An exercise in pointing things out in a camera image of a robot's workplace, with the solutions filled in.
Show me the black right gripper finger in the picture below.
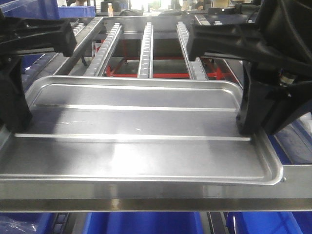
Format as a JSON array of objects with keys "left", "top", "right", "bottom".
[{"left": 0, "top": 56, "right": 32, "bottom": 133}]

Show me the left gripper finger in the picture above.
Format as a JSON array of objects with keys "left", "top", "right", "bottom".
[
  {"left": 262, "top": 81, "right": 312, "bottom": 135},
  {"left": 236, "top": 61, "right": 275, "bottom": 135}
]

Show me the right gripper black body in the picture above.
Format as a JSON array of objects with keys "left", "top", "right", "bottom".
[{"left": 190, "top": 0, "right": 312, "bottom": 87}]

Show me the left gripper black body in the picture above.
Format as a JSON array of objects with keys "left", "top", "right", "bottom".
[{"left": 0, "top": 17, "right": 77, "bottom": 59}]

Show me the silver ribbed metal tray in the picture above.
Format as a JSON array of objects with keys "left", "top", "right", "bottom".
[{"left": 0, "top": 76, "right": 283, "bottom": 185}]

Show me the small blue bin far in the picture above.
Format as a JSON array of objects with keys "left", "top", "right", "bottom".
[{"left": 58, "top": 6, "right": 96, "bottom": 18}]

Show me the steel front rack beam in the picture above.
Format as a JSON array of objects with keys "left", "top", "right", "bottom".
[{"left": 0, "top": 165, "right": 312, "bottom": 212}]

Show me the orange juice bottle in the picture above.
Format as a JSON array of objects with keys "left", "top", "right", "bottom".
[{"left": 108, "top": 3, "right": 114, "bottom": 17}]

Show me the blue bin lower left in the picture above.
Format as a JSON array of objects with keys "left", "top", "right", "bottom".
[{"left": 0, "top": 213, "right": 55, "bottom": 234}]

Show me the blue bin lower right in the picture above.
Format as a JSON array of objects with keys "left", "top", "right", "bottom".
[{"left": 226, "top": 212, "right": 312, "bottom": 234}]

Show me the blue bin lower centre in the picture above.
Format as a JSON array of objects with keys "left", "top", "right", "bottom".
[{"left": 82, "top": 212, "right": 204, "bottom": 234}]

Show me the red metal table frame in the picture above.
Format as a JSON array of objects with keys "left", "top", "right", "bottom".
[{"left": 103, "top": 39, "right": 234, "bottom": 81}]

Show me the grey roller rail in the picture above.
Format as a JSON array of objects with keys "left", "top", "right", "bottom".
[
  {"left": 137, "top": 22, "right": 154, "bottom": 78},
  {"left": 84, "top": 23, "right": 122, "bottom": 77},
  {"left": 176, "top": 21, "right": 208, "bottom": 80}
]

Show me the lower roller track rail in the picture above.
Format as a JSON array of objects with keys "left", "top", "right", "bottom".
[{"left": 52, "top": 213, "right": 69, "bottom": 234}]

